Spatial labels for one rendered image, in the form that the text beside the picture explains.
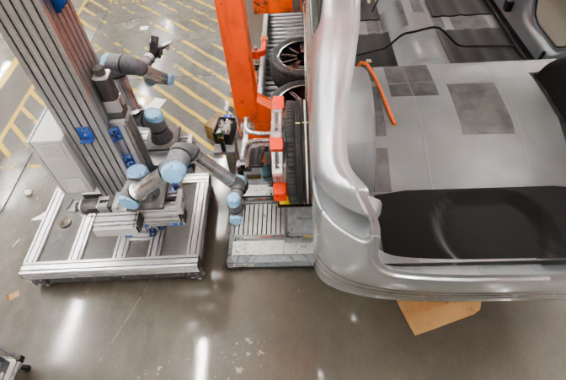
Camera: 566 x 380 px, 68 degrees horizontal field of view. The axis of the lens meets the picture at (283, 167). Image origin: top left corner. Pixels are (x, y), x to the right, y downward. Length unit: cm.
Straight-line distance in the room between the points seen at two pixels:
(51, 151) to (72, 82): 51
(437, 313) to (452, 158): 108
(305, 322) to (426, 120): 153
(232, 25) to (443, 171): 151
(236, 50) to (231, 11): 26
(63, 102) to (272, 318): 185
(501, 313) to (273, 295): 152
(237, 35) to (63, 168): 132
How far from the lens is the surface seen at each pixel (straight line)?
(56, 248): 353
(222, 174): 231
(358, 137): 225
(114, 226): 275
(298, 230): 305
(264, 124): 316
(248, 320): 302
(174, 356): 305
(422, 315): 308
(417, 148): 257
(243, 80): 291
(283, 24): 512
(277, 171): 241
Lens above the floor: 278
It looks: 48 degrees down
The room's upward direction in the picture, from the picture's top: 5 degrees counter-clockwise
